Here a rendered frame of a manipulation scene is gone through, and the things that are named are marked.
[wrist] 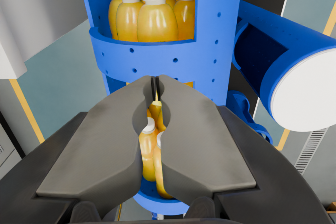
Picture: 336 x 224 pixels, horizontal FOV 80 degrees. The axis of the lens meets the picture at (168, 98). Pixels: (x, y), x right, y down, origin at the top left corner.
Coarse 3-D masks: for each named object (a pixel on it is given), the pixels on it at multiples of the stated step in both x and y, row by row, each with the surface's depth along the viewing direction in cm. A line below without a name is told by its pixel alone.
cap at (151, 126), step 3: (150, 117) 54; (150, 120) 53; (153, 120) 53; (150, 123) 52; (153, 123) 52; (147, 126) 51; (150, 126) 52; (153, 126) 52; (144, 129) 52; (147, 129) 52; (150, 129) 52
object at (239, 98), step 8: (232, 96) 152; (240, 96) 162; (232, 104) 144; (240, 104) 166; (248, 104) 160; (240, 112) 135; (248, 112) 162; (248, 120) 159; (256, 128) 121; (264, 128) 125; (272, 144) 127
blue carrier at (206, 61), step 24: (96, 0) 41; (216, 0) 28; (96, 24) 41; (216, 24) 30; (96, 48) 35; (120, 48) 30; (144, 48) 29; (168, 48) 29; (192, 48) 30; (216, 48) 32; (120, 72) 33; (144, 72) 31; (168, 72) 31; (192, 72) 32; (216, 72) 35; (216, 96) 38; (144, 192) 59
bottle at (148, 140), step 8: (144, 136) 53; (152, 136) 53; (144, 144) 53; (152, 144) 53; (144, 152) 54; (152, 152) 54; (144, 160) 56; (152, 160) 56; (144, 168) 58; (152, 168) 58; (144, 176) 61; (152, 176) 60
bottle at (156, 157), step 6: (156, 144) 51; (156, 150) 49; (156, 156) 49; (156, 162) 50; (156, 168) 51; (156, 174) 53; (156, 180) 55; (162, 180) 52; (156, 186) 57; (162, 186) 54; (162, 192) 56; (168, 198) 56
